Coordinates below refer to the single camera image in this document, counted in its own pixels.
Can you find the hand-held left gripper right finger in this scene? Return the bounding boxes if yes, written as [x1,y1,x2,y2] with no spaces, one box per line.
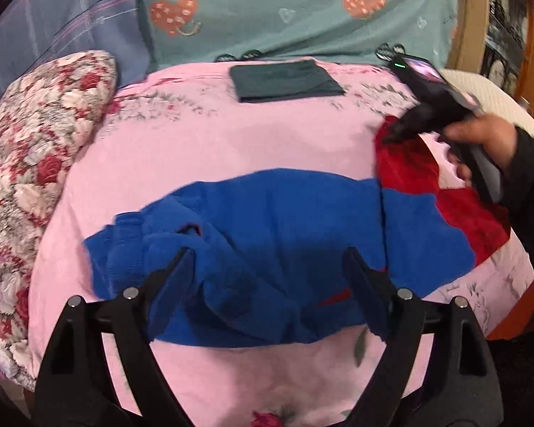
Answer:
[342,247,504,427]

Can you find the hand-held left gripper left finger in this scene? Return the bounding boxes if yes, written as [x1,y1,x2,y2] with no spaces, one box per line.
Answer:
[35,248,197,427]

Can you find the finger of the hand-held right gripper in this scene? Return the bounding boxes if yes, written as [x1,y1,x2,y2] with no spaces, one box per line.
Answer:
[381,104,434,145]

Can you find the blue fleece pants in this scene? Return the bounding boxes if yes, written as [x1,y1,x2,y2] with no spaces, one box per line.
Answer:
[82,168,477,348]

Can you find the person's right forearm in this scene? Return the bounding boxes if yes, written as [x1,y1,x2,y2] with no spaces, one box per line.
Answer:
[494,125,534,243]

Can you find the person's right hand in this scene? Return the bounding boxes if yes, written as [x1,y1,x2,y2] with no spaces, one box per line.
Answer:
[440,113,518,186]

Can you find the red cloth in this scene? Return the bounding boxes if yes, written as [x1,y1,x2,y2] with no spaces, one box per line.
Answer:
[376,115,512,270]

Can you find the dark printed panel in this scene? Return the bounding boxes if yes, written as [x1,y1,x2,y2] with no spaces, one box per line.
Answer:
[484,0,534,95]

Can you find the dark green folded cloth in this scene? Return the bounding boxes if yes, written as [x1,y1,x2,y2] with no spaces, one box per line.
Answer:
[229,59,347,104]

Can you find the pink floral blanket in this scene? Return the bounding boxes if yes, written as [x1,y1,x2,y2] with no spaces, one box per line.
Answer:
[27,56,534,427]

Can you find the orange bed sheet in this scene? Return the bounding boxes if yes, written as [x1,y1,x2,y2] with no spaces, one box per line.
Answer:
[488,282,534,342]

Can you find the teal heart-print pillow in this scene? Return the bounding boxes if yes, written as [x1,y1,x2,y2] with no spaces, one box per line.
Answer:
[132,0,460,73]

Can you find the floral red white pillow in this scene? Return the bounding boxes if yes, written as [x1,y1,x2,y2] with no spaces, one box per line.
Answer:
[0,50,119,389]

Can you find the blue plaid cloth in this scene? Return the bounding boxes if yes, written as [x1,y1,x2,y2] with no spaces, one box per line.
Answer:
[0,0,162,113]

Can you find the wooden cabinet frame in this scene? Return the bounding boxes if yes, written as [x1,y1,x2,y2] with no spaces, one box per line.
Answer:
[445,0,534,122]

